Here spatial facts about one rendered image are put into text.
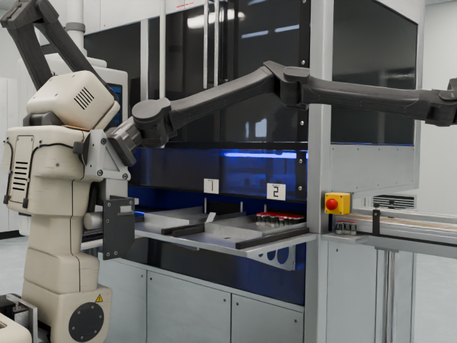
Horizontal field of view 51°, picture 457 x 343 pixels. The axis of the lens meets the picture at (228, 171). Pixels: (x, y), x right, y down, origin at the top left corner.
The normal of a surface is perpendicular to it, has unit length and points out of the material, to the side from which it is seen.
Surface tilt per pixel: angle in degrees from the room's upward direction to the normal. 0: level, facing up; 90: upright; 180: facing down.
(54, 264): 82
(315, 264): 90
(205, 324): 90
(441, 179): 90
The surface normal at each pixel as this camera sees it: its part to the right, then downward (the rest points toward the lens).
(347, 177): 0.76, 0.04
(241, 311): -0.65, 0.04
